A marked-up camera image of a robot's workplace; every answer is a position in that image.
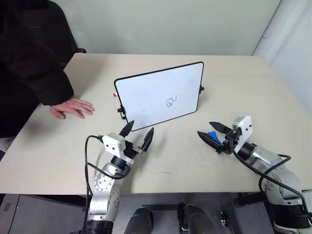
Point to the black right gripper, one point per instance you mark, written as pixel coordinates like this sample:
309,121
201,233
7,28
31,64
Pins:
228,145

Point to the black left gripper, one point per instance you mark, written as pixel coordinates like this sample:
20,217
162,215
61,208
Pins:
129,151

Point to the blue eraser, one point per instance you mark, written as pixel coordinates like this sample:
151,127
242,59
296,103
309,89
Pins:
214,135

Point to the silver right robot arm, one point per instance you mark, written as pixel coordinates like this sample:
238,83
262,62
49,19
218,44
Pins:
280,175

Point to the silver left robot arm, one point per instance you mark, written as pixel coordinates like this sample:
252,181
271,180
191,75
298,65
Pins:
104,190

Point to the black-sleeved person forearm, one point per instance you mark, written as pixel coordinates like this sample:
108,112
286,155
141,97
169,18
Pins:
56,85

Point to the person's bare hand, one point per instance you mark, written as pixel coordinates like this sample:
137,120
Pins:
73,107

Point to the small metal floor fitting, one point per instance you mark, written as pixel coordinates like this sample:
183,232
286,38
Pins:
223,218

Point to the dark rounded shape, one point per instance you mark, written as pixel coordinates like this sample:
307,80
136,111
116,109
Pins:
195,219
141,220

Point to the black office chair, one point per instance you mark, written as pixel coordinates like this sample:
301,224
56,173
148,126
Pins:
72,36

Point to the light grey trousers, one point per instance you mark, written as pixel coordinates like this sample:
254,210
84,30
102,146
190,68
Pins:
5,143

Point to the person in black jacket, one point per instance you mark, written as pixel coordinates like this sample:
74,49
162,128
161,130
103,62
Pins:
24,61

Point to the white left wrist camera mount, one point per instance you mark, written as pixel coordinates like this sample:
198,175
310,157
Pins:
113,145

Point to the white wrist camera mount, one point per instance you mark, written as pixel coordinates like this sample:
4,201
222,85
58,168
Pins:
245,129
113,145

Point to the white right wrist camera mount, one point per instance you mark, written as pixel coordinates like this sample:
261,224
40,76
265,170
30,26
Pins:
245,129

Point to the white board with black frame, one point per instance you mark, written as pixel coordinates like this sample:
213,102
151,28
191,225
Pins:
156,97

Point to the black table frame bar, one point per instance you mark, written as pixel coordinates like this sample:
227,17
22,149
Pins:
248,199

